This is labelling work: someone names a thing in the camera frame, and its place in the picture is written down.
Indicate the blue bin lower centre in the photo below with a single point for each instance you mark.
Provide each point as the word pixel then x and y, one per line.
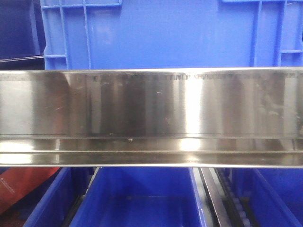
pixel 141 197

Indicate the red cardboard package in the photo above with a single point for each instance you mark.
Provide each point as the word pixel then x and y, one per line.
pixel 18 182

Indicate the blue bin lower left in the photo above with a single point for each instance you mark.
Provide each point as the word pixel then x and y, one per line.
pixel 52 210

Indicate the large blue shelf crate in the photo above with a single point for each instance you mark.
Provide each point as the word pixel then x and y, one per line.
pixel 146 34

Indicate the steel roller track rail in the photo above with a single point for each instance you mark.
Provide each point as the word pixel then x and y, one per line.
pixel 212 192

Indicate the stainless steel shelf beam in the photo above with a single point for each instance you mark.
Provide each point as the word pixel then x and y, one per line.
pixel 206 117

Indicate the blue bin lower right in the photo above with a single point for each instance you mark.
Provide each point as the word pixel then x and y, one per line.
pixel 275 194

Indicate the blue bin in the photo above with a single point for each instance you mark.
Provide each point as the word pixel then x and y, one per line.
pixel 52 210
pixel 141 197
pixel 275 194

